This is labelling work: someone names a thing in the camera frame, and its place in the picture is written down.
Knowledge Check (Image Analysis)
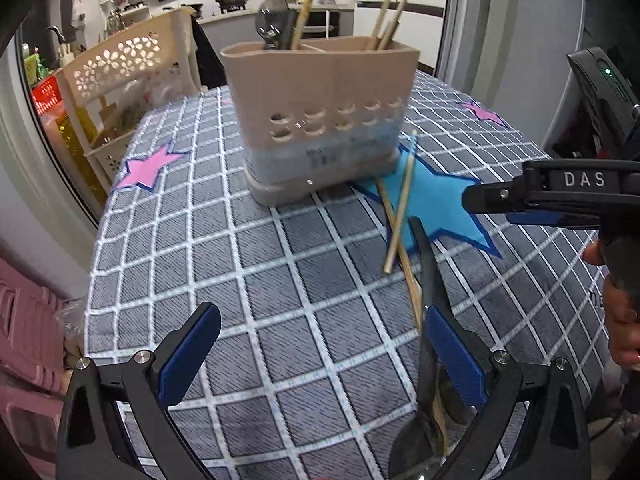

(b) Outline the black handled clear spoon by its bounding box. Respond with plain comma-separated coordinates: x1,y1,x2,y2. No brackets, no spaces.
389,216,481,480
255,0,293,52

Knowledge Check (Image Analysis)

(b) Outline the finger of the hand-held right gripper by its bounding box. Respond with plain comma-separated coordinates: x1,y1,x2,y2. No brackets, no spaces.
462,177,531,216
506,210,603,230

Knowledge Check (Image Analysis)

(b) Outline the black hanging cloth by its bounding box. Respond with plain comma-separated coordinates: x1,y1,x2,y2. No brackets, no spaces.
191,17,227,91

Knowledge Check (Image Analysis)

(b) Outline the black built-in oven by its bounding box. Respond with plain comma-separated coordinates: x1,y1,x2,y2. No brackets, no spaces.
300,7,342,41

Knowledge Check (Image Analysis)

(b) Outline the beige flower-cut storage trolley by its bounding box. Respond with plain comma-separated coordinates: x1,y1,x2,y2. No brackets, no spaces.
57,10,203,196

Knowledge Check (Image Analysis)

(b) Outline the person's right hand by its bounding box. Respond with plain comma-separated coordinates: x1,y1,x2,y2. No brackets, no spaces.
582,240,640,373

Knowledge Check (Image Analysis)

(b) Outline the beige plastic utensil holder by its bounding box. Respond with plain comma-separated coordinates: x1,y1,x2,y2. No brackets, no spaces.
220,35,420,207

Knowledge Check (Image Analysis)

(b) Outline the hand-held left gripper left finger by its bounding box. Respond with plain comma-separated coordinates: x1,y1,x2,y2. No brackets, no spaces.
56,302,222,480

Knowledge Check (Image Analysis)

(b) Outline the clear plastic bag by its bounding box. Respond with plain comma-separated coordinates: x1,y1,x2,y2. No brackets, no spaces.
54,297,91,361

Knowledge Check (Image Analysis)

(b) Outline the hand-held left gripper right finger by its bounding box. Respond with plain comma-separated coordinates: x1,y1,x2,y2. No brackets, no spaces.
424,305,593,480

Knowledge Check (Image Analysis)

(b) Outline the black utensil handle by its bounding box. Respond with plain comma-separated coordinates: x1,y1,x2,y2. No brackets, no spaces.
280,10,300,52

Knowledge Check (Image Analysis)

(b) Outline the pink plastic stool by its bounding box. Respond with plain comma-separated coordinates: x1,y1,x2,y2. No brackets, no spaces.
0,370,63,480

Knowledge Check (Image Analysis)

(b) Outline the stack of pink plastic stools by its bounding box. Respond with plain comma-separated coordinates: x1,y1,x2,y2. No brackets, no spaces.
0,255,68,396

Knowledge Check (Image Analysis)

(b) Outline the white countertop shelf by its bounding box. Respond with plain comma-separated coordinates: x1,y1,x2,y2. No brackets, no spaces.
102,5,151,31

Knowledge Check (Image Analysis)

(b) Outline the yellow cooking oil bottle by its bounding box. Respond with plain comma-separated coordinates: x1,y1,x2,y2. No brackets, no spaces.
52,112,108,201

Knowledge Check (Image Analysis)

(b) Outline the red plastic basket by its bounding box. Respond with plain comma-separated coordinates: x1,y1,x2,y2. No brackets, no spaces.
31,79,65,115

